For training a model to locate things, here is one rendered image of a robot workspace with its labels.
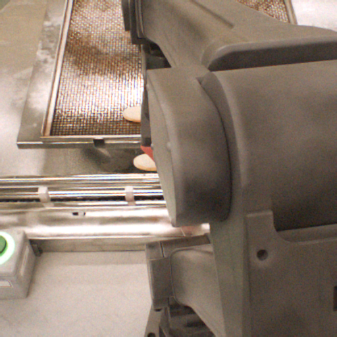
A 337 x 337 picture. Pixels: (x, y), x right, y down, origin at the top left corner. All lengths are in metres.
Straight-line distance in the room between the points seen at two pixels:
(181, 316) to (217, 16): 0.36
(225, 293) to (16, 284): 0.51
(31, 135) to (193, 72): 0.65
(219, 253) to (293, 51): 0.08
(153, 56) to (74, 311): 0.37
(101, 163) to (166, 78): 0.67
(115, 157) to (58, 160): 0.11
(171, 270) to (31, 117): 0.47
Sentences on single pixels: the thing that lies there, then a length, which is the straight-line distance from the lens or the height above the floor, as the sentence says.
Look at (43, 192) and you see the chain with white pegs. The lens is 0.73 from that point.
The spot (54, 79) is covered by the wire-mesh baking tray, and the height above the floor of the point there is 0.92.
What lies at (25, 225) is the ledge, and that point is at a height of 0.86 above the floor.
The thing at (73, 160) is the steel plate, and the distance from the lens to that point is 0.84.
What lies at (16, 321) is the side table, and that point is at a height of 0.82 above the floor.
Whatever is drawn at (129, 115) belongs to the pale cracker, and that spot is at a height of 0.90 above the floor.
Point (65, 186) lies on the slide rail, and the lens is 0.75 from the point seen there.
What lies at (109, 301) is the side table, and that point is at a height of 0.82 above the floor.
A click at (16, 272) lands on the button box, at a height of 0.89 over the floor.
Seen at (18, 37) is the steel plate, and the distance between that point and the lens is 1.24.
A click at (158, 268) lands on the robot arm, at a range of 0.46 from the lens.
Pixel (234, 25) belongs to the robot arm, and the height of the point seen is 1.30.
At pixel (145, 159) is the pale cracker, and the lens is 0.66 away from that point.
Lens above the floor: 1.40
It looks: 46 degrees down
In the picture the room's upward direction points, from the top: straight up
